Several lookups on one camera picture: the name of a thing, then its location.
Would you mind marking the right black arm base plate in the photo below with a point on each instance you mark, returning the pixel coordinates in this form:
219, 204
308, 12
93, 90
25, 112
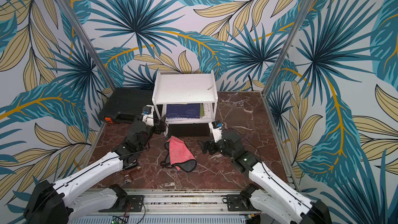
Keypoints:
244, 201

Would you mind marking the aluminium front rail frame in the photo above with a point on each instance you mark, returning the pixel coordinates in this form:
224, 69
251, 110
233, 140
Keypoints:
185, 203

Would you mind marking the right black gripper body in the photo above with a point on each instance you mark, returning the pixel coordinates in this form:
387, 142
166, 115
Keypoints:
213, 146

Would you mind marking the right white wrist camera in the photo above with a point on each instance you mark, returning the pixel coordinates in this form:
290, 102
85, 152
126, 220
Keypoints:
216, 130

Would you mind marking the white green booklet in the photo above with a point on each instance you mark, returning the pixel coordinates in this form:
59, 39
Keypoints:
206, 111

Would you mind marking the white two-tier bookshelf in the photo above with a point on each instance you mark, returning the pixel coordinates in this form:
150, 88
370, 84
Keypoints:
185, 89

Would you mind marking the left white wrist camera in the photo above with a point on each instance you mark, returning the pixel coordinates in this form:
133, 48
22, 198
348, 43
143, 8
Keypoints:
147, 113

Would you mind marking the pink cloth with black trim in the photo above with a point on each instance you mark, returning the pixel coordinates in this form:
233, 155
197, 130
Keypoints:
178, 157

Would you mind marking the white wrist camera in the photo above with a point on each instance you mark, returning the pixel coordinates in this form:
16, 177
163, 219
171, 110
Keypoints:
216, 130
147, 113

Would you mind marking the dark blue book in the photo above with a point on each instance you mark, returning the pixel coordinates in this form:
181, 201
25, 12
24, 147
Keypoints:
183, 111

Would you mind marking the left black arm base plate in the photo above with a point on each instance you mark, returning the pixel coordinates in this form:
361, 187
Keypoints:
125, 202

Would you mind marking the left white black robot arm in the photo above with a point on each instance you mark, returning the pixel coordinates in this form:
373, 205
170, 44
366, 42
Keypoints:
61, 202

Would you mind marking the black plastic tool case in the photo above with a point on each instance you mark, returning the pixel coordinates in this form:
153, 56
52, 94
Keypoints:
125, 105

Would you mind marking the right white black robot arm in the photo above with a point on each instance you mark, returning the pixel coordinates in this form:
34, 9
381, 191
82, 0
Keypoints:
269, 194

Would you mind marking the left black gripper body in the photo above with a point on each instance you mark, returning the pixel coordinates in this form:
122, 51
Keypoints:
158, 128

